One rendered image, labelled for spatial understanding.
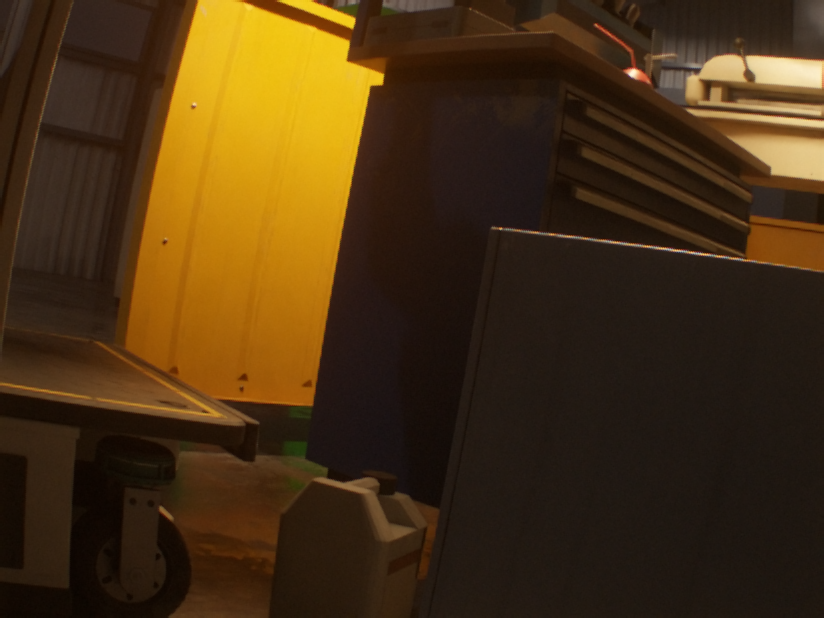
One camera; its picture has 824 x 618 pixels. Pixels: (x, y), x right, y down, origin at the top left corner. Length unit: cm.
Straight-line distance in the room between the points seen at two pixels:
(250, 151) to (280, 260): 31
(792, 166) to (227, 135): 159
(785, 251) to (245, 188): 324
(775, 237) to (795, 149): 229
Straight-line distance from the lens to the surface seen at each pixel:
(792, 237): 507
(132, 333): 233
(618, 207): 168
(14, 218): 120
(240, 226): 252
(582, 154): 159
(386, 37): 184
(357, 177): 186
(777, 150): 286
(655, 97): 180
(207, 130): 244
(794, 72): 289
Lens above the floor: 49
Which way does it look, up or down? level
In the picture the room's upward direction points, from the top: 10 degrees clockwise
